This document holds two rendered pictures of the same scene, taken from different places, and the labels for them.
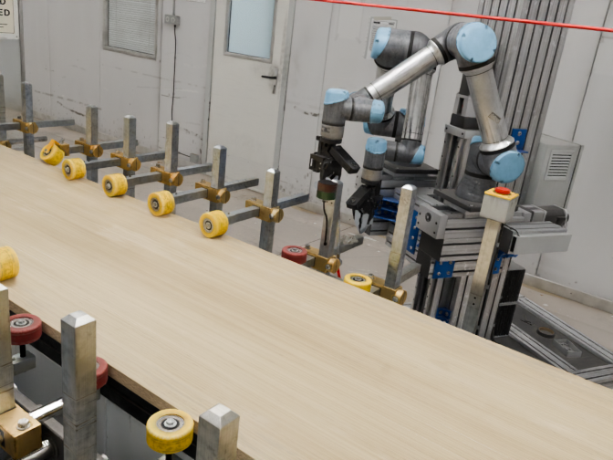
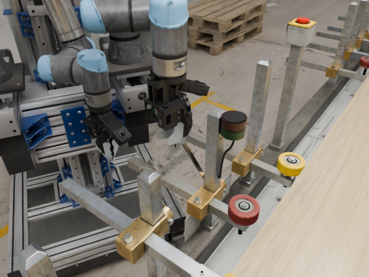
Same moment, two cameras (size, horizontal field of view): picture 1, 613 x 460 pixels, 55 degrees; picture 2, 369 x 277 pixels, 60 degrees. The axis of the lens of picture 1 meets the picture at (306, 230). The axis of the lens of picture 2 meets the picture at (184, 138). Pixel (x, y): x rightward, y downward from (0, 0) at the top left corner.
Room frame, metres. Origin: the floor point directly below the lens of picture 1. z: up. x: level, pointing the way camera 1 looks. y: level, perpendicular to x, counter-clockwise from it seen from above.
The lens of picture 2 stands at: (1.84, 0.61, 1.53)
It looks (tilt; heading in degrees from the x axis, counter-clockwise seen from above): 36 degrees down; 273
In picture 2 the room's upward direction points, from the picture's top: straight up
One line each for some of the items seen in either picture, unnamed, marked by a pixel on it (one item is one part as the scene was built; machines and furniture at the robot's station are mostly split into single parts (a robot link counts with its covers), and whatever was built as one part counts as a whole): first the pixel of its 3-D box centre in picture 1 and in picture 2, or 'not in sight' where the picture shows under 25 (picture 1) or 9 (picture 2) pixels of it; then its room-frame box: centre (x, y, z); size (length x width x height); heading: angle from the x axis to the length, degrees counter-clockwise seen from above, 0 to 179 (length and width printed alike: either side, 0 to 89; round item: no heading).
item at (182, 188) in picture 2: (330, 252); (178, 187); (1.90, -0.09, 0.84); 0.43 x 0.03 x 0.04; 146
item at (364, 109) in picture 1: (364, 109); (157, 14); (1.94, -0.14, 1.33); 0.11 x 0.11 x 0.08; 10
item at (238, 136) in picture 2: (326, 193); (233, 129); (1.76, -0.05, 1.09); 0.06 x 0.06 x 0.02
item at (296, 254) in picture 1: (293, 265); (241, 219); (1.72, 0.03, 0.85); 0.08 x 0.08 x 0.11
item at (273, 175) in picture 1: (266, 235); (155, 247); (1.94, 0.14, 0.86); 0.03 x 0.03 x 0.48; 56
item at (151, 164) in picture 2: (347, 237); (152, 166); (1.98, -0.15, 0.87); 0.09 x 0.07 x 0.02; 146
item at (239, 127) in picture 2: (327, 185); (233, 121); (1.76, -0.05, 1.11); 0.06 x 0.06 x 0.02
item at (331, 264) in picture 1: (318, 260); (208, 197); (1.81, -0.05, 0.85); 0.13 x 0.06 x 0.05; 56
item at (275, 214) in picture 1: (264, 211); (146, 231); (1.95, 0.15, 0.95); 0.13 x 0.06 x 0.05; 56
